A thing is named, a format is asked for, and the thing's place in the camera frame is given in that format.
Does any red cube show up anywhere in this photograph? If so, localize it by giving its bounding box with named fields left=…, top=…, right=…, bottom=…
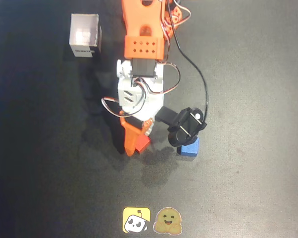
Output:
left=135, top=135, right=151, bottom=153

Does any blue cube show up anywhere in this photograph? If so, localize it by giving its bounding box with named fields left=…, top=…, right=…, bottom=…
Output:
left=176, top=137, right=200, bottom=157

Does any white cardboard box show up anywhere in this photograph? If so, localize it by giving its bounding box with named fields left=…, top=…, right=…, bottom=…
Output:
left=69, top=13, right=103, bottom=58

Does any yellow robot sticker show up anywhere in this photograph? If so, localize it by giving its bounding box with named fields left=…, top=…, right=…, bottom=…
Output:
left=122, top=207, right=151, bottom=234

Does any smiling hugging face sticker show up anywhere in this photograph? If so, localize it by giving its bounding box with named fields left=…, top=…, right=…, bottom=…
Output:
left=152, top=207, right=183, bottom=235

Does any white red servo wire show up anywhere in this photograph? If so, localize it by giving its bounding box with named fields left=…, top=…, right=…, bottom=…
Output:
left=135, top=63, right=181, bottom=95
left=161, top=0, right=191, bottom=50
left=101, top=97, right=125, bottom=118

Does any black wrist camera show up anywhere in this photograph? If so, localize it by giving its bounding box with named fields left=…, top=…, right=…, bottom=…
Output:
left=154, top=106, right=207, bottom=149

